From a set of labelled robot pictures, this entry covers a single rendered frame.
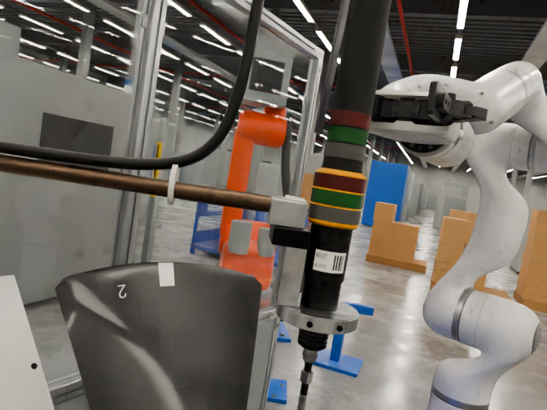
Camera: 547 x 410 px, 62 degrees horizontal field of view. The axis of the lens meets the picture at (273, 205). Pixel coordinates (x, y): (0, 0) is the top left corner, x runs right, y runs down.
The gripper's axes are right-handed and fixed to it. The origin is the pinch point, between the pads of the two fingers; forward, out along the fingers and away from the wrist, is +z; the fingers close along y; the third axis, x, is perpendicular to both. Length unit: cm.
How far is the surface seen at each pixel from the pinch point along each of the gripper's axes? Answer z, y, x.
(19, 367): 13, 36, -37
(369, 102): 10.5, -1.7, -2.6
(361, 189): 10.4, -2.1, -9.5
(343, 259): 10.5, -1.6, -15.4
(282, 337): -327, 173, -156
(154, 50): -34, 71, 16
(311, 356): 10.4, -0.1, -24.1
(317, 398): -254, 101, -161
